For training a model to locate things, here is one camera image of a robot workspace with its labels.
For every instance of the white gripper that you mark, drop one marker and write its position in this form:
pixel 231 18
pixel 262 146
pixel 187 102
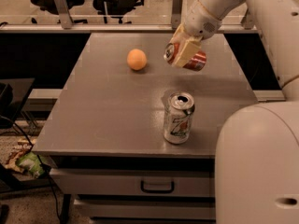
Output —
pixel 201 21

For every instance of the red coke can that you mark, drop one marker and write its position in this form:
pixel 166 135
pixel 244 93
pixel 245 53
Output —
pixel 195 63

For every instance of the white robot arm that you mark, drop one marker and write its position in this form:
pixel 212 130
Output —
pixel 257 153

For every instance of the white green soda can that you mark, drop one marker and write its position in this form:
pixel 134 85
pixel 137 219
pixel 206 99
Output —
pixel 178 114

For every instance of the orange fruit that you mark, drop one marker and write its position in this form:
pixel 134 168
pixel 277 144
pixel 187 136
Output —
pixel 136 59

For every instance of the grey drawer cabinet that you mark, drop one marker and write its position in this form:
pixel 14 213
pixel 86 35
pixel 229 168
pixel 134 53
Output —
pixel 109 116

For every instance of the black side table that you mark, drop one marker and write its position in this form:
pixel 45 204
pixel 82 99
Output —
pixel 14 93

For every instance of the lower grey drawer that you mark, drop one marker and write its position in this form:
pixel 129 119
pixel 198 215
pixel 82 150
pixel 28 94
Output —
pixel 145 209

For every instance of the brown snack bag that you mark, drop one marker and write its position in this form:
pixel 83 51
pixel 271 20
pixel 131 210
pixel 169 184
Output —
pixel 22 147

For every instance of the green snack bag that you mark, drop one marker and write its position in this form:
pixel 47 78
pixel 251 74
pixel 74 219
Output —
pixel 31 163

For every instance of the middle metal railing bracket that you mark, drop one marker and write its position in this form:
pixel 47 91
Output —
pixel 176 13

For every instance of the metal railing bracket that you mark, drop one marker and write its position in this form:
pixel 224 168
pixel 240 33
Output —
pixel 176 13
pixel 63 12
pixel 247 21

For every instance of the right metal railing bracket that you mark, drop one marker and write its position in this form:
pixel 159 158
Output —
pixel 247 21

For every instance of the left metal railing bracket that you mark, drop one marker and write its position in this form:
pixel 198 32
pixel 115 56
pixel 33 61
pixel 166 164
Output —
pixel 63 12

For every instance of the upper drawer with black handle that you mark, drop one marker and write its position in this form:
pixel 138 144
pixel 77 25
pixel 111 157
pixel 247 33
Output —
pixel 134 183

